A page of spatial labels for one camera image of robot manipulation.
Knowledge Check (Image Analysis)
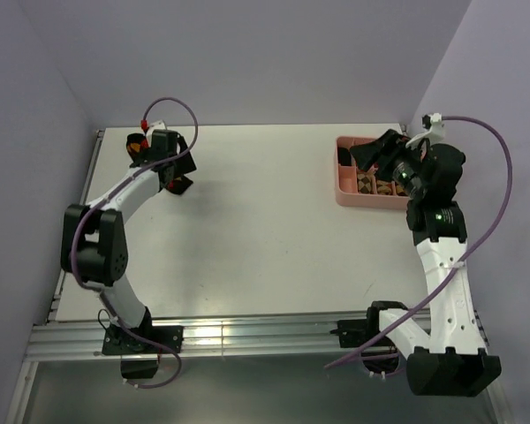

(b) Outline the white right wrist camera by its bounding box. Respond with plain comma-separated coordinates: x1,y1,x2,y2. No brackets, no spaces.
405,113,445,149

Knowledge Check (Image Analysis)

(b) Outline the beige orange brown argyle sock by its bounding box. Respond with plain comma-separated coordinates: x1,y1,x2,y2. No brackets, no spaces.
376,180,393,195

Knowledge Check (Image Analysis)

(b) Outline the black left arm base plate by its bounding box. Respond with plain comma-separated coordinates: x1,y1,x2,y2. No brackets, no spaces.
102,324,184,356

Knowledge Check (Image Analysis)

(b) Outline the aluminium front mounting rail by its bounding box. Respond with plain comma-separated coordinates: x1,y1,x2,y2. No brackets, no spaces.
24,312,366,362

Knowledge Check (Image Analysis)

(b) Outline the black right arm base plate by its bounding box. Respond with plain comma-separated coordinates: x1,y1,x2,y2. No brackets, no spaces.
330,318,379,349

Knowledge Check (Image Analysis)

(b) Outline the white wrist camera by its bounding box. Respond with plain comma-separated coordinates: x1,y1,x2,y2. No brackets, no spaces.
147,120,167,133
405,113,445,149

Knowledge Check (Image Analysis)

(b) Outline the aluminium table edge rail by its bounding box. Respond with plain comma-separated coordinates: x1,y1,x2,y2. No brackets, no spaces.
50,131,104,310

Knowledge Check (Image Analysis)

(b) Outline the pink divided organizer tray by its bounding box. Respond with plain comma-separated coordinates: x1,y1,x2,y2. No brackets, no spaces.
334,136,408,211

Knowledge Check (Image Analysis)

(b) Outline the black box under rail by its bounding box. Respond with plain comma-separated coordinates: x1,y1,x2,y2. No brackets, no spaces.
120,360,159,380

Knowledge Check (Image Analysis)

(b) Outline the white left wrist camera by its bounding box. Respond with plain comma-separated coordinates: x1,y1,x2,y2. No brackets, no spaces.
147,120,167,133

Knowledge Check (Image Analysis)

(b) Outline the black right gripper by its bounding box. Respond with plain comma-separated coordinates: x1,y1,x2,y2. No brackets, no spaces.
348,128,427,198

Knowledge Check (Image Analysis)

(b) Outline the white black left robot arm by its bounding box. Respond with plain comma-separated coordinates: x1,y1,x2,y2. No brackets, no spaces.
60,128,196,352

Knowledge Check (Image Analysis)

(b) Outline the black red yellow argyle sock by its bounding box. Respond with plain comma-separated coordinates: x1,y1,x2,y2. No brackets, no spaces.
126,133,193,195

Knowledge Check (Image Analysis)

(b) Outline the black rolled sock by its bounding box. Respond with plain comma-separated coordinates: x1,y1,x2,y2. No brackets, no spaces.
337,148,355,167

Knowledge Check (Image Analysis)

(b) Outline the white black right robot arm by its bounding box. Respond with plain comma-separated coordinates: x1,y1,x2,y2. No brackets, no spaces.
350,130,502,398

